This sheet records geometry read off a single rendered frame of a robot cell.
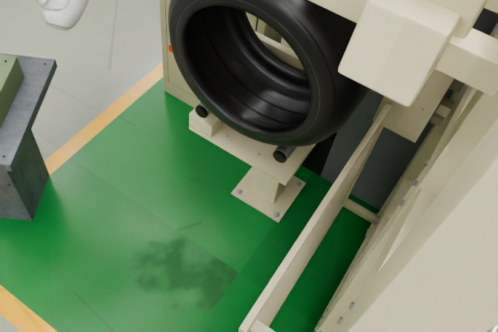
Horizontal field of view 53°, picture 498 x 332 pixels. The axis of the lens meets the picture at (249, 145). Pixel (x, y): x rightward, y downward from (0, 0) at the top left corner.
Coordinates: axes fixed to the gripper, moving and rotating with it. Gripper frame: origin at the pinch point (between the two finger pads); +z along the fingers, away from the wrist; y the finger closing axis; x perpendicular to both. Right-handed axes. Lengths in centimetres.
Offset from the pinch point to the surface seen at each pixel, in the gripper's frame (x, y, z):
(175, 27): 4.3, -11.4, 9.5
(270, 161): 48, -6, 36
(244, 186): 123, 27, 2
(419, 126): 36, 20, 71
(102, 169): 116, -5, -59
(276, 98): 36.6, 9.1, 28.7
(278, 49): 31.4, 24.8, 19.9
